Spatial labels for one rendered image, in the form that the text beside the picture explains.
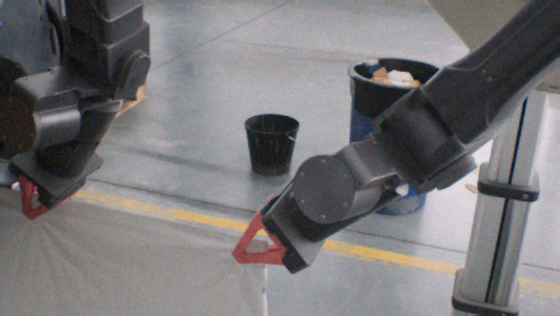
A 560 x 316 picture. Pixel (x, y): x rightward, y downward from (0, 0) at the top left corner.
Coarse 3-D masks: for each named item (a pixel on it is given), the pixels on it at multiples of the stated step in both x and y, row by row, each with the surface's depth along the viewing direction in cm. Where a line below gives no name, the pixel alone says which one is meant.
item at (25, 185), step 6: (18, 180) 71; (24, 180) 71; (24, 186) 72; (30, 186) 73; (24, 192) 73; (30, 192) 73; (24, 198) 73; (30, 198) 74; (24, 204) 74; (30, 204) 74; (42, 204) 73; (24, 210) 75; (30, 210) 74; (36, 210) 74; (42, 210) 73; (48, 210) 72; (30, 216) 75; (36, 216) 74
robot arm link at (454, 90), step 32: (544, 0) 43; (512, 32) 46; (544, 32) 44; (448, 64) 51; (480, 64) 48; (512, 64) 46; (544, 64) 45; (416, 96) 53; (448, 96) 51; (480, 96) 48; (512, 96) 47; (416, 128) 54; (448, 128) 53; (480, 128) 49; (416, 160) 55; (448, 160) 52
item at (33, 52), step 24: (24, 0) 76; (48, 0) 80; (24, 24) 77; (48, 24) 81; (0, 48) 73; (24, 48) 77; (48, 48) 82; (0, 72) 80; (24, 72) 78; (0, 96) 82
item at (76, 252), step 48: (0, 192) 75; (0, 240) 79; (48, 240) 76; (96, 240) 73; (144, 240) 71; (192, 240) 69; (0, 288) 82; (48, 288) 79; (96, 288) 76; (144, 288) 74; (192, 288) 71; (240, 288) 69
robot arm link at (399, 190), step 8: (384, 184) 54; (392, 184) 55; (400, 184) 57; (384, 192) 56; (392, 192) 56; (400, 192) 57; (384, 200) 57; (392, 200) 57; (376, 208) 58; (360, 216) 59
